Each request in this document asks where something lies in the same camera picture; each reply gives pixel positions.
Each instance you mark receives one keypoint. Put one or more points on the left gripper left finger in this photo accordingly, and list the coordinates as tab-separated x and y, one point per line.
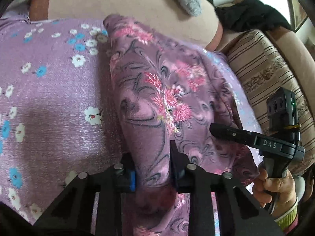
126	174

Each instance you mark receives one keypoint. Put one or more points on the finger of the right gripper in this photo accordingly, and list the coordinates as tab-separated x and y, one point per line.
227	133

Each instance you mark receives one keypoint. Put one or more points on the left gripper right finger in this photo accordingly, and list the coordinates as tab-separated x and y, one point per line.
179	173

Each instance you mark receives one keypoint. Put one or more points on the maroon floral shirt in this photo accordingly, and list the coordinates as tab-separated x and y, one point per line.
165	90

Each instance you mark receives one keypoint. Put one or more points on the person's right hand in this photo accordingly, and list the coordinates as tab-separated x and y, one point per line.
284	187

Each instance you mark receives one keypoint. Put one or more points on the striped beige headboard cushion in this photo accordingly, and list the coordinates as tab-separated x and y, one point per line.
266	61

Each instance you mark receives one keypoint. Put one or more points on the purple floral bed sheet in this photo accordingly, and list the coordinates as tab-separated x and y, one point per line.
58	115

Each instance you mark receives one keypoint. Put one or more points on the black garment on headboard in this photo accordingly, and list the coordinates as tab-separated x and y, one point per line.
251	14

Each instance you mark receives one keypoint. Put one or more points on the black camera box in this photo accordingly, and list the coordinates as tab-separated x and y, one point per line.
282	110

